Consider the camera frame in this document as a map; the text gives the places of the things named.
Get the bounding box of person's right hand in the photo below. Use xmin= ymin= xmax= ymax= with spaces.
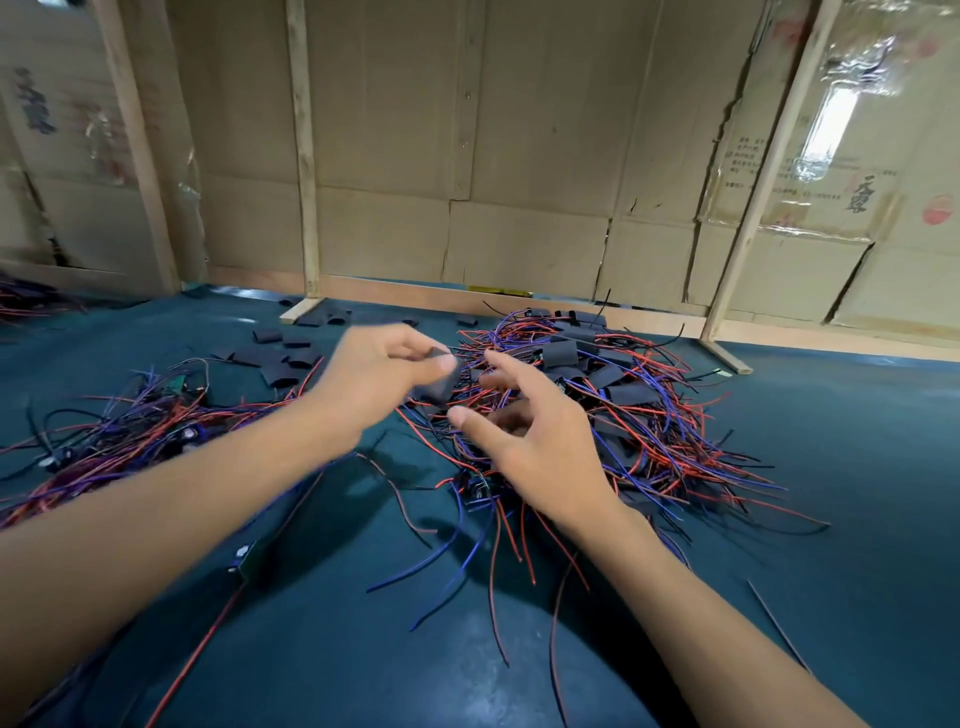
xmin=447 ymin=349 xmax=620 ymax=534

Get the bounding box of person's left hand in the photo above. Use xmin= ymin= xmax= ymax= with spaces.
xmin=307 ymin=322 xmax=459 ymax=452

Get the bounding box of black sleeve piece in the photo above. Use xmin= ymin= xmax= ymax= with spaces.
xmin=417 ymin=352 xmax=464 ymax=407

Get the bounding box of pile of black sleeve pieces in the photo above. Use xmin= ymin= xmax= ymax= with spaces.
xmin=225 ymin=300 xmax=377 ymax=389

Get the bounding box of pile of sleeved wired boards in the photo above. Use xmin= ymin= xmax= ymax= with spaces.
xmin=367 ymin=307 xmax=831 ymax=722

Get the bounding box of pile of unsleeved wired boards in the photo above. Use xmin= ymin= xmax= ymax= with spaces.
xmin=0 ymin=357 xmax=324 ymax=728

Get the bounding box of wire pile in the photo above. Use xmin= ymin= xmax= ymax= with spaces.
xmin=0 ymin=274 xmax=69 ymax=321

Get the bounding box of person's left forearm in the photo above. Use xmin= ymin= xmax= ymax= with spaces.
xmin=0 ymin=390 xmax=354 ymax=722

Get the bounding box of person's right forearm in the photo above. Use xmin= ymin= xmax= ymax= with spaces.
xmin=562 ymin=502 xmax=872 ymax=728

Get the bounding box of wooden ledge board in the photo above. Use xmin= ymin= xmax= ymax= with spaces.
xmin=207 ymin=267 xmax=960 ymax=362

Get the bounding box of clear plastic sheet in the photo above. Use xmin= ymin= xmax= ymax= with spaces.
xmin=795 ymin=30 xmax=917 ymax=227

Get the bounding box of thin wooden post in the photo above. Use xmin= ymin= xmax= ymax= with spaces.
xmin=277 ymin=0 xmax=329 ymax=324

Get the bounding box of wide wooden post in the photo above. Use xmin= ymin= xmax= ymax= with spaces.
xmin=90 ymin=0 xmax=182 ymax=294

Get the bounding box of pale slanted wooden post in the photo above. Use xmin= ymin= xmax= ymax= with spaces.
xmin=697 ymin=0 xmax=845 ymax=377

